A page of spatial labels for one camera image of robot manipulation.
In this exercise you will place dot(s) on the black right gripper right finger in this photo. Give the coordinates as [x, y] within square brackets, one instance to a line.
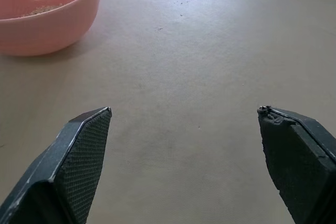
[302, 166]

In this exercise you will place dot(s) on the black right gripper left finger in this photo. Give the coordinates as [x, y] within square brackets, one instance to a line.
[65, 171]

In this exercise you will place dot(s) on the beige grains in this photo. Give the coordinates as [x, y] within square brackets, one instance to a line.
[43, 10]

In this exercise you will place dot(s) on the pink plastic bowl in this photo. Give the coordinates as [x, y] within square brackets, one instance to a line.
[47, 27]

